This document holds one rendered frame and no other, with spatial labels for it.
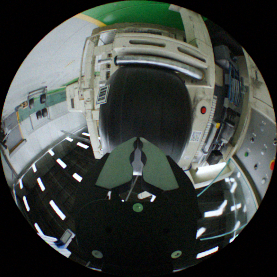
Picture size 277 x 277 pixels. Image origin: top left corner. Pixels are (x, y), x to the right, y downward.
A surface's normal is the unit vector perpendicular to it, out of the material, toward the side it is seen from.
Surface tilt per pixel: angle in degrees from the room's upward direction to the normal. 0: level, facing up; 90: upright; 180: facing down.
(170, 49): 90
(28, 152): 90
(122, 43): 90
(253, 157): 90
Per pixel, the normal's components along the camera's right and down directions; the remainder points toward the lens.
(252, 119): -1.00, -0.05
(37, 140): 0.95, 0.21
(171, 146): 0.00, 0.42
